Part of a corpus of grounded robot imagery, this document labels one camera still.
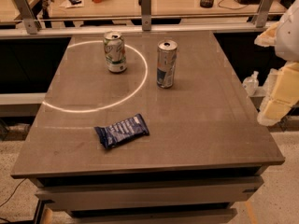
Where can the horizontal metal rail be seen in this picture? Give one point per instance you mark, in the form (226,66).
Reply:
(97,30)

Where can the white crumpled plastic bag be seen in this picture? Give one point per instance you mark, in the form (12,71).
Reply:
(250,84)

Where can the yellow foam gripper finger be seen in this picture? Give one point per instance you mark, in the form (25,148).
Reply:
(282,93)
(268,37)

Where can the grey drawer front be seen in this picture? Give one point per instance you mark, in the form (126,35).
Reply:
(149,194)

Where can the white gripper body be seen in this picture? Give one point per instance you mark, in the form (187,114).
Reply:
(288,36)

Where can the black mesh pen cup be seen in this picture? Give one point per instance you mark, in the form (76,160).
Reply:
(206,3)

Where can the silver blue redbull can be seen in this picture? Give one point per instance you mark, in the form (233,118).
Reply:
(166,63)

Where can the blue rxbar wrapper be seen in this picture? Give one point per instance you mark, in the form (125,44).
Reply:
(122,132)

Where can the middle metal bracket post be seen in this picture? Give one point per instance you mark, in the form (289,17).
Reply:
(145,14)

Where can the green white soda can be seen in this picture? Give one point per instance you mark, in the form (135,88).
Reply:
(114,49)

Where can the metal bracket post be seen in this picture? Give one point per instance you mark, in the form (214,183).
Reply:
(260,18)
(30,22)
(145,14)

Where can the right metal bracket post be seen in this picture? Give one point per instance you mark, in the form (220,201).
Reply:
(260,18)

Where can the left metal bracket post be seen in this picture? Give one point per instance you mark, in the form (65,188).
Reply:
(30,22)

